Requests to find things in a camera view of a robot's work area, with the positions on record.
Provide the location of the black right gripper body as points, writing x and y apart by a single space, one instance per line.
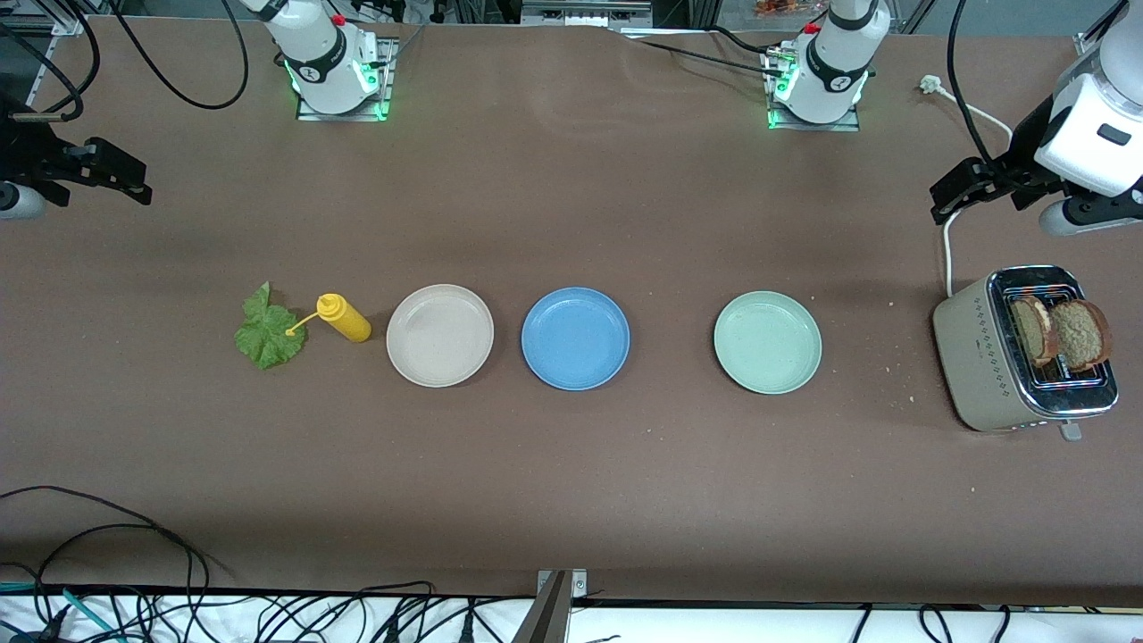
27 150

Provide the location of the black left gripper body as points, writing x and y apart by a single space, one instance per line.
1021 158

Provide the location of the brown bread slice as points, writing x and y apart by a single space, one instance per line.
1031 332
1080 338

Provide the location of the green lettuce leaf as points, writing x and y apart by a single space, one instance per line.
268 339

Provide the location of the yellow squeeze bottle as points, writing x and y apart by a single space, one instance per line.
348 321

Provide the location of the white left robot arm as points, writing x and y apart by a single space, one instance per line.
835 62

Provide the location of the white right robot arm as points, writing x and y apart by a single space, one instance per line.
321 54

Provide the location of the green round plate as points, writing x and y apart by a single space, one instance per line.
768 343

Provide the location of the beige round plate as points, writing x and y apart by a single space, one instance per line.
439 336

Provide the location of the blue round plate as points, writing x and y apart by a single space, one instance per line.
576 338

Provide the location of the beige chrome toaster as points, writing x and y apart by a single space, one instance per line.
973 357

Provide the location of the orange packaged item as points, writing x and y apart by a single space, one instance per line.
786 7

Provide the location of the grey metal box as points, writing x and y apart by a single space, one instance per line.
585 13

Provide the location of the aluminium frame profile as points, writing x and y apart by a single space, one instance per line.
40 85
1085 46

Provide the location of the aluminium table bracket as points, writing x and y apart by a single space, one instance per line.
549 616

